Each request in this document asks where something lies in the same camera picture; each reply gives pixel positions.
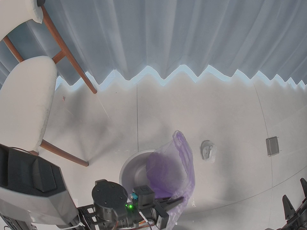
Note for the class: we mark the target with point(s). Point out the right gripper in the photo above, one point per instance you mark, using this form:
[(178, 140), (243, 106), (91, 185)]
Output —
[(299, 221)]

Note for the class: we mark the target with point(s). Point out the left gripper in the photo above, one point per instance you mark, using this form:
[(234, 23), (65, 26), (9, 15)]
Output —
[(162, 218)]

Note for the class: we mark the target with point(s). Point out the purple plastic bag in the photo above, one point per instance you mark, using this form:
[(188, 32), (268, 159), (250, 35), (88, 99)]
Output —
[(163, 169)]

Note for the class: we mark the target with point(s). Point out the white paper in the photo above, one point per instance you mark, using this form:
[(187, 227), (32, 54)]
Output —
[(208, 152)]

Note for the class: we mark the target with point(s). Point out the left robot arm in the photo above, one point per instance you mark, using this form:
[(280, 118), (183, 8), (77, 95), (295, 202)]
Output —
[(36, 188)]

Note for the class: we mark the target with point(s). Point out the white trash bin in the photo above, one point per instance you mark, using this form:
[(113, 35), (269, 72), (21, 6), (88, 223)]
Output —
[(134, 169)]

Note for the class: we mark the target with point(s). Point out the pale blue curtain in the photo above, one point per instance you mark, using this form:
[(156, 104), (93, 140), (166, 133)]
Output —
[(191, 20)]

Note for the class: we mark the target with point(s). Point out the white cushioned wooden chair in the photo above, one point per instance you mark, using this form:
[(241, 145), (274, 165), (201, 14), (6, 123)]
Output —
[(26, 92)]

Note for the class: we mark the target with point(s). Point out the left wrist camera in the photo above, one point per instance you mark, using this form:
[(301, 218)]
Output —
[(144, 195)]

